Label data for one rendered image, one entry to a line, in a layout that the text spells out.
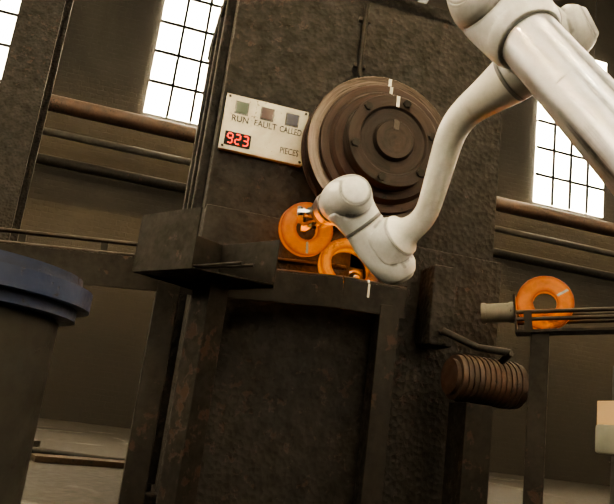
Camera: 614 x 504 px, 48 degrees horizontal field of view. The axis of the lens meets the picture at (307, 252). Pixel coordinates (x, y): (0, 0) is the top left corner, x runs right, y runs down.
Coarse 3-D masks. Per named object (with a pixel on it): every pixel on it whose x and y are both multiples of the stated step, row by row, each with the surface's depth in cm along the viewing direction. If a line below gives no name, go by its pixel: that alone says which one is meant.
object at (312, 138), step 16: (352, 80) 209; (368, 80) 210; (384, 80) 212; (336, 96) 206; (416, 96) 214; (320, 112) 204; (432, 112) 214; (320, 128) 203; (320, 160) 201; (320, 176) 200; (320, 192) 204
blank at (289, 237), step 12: (300, 204) 194; (312, 204) 195; (288, 216) 193; (288, 228) 192; (324, 228) 195; (288, 240) 192; (300, 240) 193; (312, 240) 194; (324, 240) 195; (300, 252) 192; (312, 252) 193
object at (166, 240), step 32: (160, 224) 156; (192, 224) 149; (160, 256) 153; (192, 256) 146; (224, 256) 179; (256, 256) 172; (192, 288) 172; (224, 288) 162; (256, 288) 169; (192, 320) 160; (192, 352) 157; (192, 384) 154; (192, 416) 153; (192, 448) 152; (192, 480) 152
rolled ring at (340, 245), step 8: (336, 240) 204; (344, 240) 205; (328, 248) 201; (336, 248) 202; (344, 248) 204; (320, 256) 200; (328, 256) 200; (320, 264) 199; (328, 264) 199; (320, 272) 199; (328, 272) 197; (368, 272) 203; (376, 280) 201
